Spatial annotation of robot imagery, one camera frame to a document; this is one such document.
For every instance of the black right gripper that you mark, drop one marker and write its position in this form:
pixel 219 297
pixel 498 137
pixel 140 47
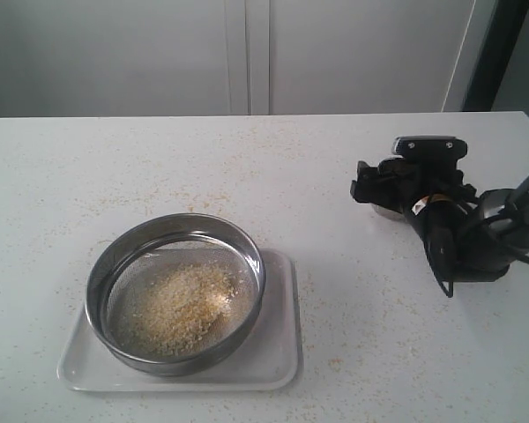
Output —
pixel 431 194

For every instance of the white cabinet doors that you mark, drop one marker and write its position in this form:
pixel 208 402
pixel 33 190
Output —
pixel 127 58

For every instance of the round steel mesh sieve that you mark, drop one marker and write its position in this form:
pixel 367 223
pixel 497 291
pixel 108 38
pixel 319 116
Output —
pixel 162 245

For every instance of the pale coarse grains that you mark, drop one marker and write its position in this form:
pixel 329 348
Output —
pixel 170 315

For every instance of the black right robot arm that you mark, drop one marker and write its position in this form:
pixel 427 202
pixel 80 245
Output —
pixel 466 237

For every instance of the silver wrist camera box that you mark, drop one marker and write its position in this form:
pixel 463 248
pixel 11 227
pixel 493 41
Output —
pixel 430 148

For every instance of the white rectangular plastic tray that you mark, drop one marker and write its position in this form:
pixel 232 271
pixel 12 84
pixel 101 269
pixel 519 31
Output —
pixel 267 360

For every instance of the small stainless steel cup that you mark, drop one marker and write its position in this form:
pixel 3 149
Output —
pixel 388 214

